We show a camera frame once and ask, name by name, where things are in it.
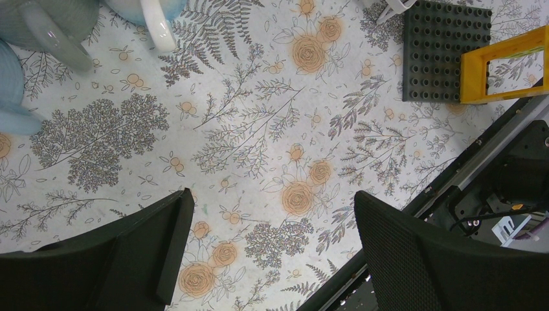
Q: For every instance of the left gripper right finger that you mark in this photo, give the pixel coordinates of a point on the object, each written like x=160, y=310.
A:
x=415, y=265

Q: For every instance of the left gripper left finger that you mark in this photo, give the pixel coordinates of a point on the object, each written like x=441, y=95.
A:
x=129, y=264

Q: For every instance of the light blue cup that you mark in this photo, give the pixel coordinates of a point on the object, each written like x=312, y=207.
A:
x=15, y=119

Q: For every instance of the grey-green cup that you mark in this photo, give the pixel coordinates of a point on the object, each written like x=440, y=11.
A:
x=55, y=27

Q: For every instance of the white and blue cup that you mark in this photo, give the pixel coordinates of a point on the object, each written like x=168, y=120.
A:
x=156, y=15

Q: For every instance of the floral table mat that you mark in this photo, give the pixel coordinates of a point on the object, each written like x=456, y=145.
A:
x=273, y=113

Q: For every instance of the dark grey building plate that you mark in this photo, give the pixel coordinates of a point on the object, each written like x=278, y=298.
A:
x=435, y=37

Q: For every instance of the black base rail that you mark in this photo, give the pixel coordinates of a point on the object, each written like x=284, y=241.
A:
x=495, y=192

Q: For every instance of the yellow building frame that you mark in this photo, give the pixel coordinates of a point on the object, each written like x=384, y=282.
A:
x=473, y=69

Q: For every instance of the white wire dish rack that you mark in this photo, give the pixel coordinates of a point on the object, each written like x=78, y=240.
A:
x=394, y=7

